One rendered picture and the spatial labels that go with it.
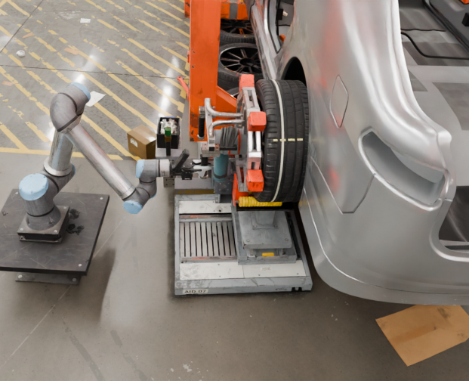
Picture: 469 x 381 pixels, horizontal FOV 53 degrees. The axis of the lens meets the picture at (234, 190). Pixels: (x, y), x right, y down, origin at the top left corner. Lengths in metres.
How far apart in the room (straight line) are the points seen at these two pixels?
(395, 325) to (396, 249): 1.33
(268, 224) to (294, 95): 0.94
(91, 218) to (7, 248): 0.48
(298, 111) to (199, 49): 0.73
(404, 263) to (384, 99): 0.58
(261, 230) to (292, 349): 0.73
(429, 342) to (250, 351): 1.04
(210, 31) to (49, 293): 1.76
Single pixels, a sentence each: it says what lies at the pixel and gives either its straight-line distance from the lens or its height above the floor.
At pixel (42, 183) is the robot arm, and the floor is 0.64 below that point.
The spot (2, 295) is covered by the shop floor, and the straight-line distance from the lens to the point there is 3.07.
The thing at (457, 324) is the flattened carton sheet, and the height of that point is 0.01.
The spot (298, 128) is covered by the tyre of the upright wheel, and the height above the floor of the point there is 1.10.
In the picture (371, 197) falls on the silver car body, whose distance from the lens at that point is 1.61.
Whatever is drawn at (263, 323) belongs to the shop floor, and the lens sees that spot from 2.81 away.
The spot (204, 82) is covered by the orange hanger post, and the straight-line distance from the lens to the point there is 2.83.
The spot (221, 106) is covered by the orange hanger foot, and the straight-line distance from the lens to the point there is 2.95.
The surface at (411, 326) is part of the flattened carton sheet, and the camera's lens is 3.04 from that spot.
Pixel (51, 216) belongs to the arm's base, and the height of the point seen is 0.43.
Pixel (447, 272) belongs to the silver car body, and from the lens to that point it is 1.82.
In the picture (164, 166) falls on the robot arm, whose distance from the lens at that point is 2.37.
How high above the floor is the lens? 2.38
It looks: 43 degrees down
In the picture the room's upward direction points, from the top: 6 degrees clockwise
